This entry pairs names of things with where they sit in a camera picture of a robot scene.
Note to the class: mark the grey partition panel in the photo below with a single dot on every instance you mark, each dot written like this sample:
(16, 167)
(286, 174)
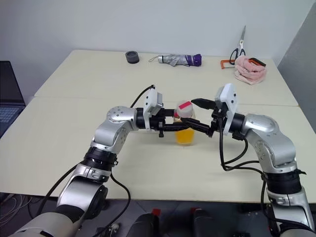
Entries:
(301, 61)

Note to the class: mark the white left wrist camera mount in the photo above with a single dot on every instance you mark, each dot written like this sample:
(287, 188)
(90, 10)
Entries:
(151, 103)

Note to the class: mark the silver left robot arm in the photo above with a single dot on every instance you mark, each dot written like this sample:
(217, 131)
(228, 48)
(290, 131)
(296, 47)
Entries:
(116, 123)

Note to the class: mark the orange black hand saw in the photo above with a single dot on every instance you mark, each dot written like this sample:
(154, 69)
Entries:
(258, 62)

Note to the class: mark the dark laptop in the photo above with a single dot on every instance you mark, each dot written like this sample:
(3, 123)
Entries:
(10, 84)

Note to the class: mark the dark rounded shape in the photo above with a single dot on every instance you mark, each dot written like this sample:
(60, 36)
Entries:
(143, 227)

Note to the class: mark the small metal black device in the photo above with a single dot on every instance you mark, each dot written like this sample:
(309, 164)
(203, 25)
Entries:
(109, 229)

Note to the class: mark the pale bottle cap pink sticker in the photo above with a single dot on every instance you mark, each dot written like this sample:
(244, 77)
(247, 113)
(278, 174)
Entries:
(184, 109)

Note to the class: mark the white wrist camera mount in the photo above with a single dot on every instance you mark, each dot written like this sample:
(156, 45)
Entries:
(151, 103)
(229, 98)

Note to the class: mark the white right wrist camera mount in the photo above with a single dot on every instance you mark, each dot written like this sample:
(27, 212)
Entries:
(229, 98)

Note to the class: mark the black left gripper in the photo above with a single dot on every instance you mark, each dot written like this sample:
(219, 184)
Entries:
(159, 123)

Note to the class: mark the silver purple folded umbrella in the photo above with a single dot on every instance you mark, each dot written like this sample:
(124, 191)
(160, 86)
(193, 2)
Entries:
(177, 60)

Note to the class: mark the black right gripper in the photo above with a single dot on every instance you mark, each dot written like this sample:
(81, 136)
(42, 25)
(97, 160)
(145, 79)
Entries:
(217, 118)

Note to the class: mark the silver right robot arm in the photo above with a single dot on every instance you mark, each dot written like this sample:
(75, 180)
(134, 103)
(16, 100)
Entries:
(269, 138)

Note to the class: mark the pink folded towel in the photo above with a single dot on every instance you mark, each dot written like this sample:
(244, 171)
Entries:
(249, 72)

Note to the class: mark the clear bottle with orange drink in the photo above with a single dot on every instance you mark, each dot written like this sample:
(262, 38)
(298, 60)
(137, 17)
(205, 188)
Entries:
(185, 138)

